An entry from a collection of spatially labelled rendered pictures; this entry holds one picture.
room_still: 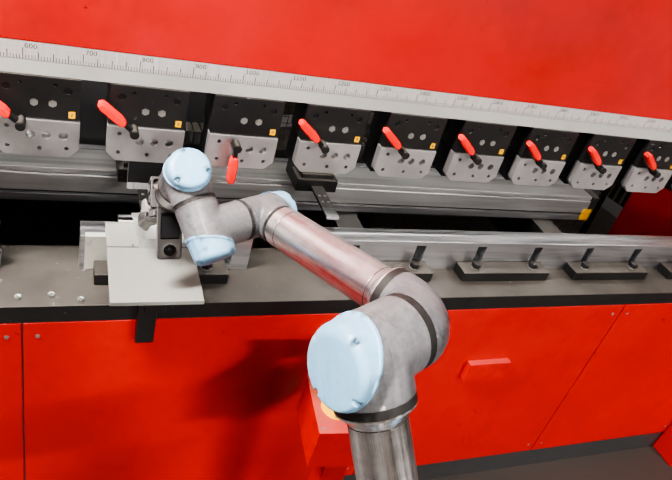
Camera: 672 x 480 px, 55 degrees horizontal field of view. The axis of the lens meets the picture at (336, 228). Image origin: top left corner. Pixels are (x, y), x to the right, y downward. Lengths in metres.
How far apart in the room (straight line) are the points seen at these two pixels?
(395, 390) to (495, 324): 1.12
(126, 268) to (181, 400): 0.49
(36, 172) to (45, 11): 0.56
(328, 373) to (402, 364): 0.10
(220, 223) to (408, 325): 0.40
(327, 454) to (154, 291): 0.53
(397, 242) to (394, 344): 0.91
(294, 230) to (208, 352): 0.62
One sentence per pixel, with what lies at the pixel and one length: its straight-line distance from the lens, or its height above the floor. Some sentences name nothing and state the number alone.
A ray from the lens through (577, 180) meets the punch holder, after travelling 1.89.
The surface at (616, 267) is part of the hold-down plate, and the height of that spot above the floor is 0.90.
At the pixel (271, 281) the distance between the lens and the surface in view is 1.61.
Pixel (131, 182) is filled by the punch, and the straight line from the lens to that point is 1.47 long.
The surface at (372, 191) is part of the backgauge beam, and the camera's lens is 1.93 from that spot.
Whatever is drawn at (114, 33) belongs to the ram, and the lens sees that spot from 1.29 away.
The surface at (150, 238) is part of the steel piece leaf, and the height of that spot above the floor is 1.00.
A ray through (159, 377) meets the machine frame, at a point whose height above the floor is 0.63.
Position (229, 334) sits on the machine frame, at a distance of 1.60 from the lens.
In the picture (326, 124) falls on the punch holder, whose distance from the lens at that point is 1.44.
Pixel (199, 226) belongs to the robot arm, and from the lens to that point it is 1.09.
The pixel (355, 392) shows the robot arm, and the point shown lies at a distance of 0.82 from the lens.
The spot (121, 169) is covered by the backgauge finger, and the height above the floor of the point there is 1.02.
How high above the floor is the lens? 1.88
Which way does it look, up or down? 32 degrees down
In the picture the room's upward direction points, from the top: 17 degrees clockwise
